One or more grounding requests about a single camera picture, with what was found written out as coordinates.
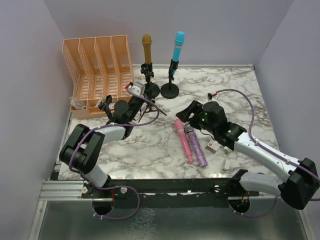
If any white charger adapter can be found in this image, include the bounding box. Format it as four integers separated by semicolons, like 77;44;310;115
223;147;232;154

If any gold microphone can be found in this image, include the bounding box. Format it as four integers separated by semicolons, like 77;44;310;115
142;34;152;65

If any black mic stand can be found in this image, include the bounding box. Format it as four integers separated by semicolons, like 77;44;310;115
140;63;160;100
160;59;179;99
98;95;114;125

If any white red small box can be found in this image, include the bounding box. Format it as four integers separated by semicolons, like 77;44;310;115
205;139;221;154

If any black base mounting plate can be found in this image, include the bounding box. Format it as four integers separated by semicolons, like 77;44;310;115
81;178;246;209

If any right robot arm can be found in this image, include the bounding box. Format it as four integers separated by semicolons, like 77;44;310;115
176;100;320;210

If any blue microphone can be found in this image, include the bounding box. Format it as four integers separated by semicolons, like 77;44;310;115
170;31;185;75

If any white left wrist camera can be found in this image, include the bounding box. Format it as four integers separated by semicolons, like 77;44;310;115
125;81;146;96

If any black mini tripod stand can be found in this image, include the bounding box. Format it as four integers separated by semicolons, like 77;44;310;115
138;62;160;123

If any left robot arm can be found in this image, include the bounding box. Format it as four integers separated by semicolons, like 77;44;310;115
59;82;146;188

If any clear plastic bag of parts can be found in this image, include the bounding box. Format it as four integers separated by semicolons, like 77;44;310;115
69;96;86;110

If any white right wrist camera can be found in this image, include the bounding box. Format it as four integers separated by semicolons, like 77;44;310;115
207;92;218;101

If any green capped tube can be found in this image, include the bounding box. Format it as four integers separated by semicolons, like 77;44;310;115
98;95;104;103

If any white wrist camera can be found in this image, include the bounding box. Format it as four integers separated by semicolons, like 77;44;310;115
207;92;218;101
125;81;146;96

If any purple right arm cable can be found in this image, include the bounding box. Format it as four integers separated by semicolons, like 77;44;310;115
216;88;320;218

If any purple glitter microphone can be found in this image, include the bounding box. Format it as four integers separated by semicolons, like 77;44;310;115
184;123;208;168

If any orange plastic file organizer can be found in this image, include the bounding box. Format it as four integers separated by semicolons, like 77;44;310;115
62;35;134;120

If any pink microphone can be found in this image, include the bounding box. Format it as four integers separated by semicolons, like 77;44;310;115
174;119;194;164

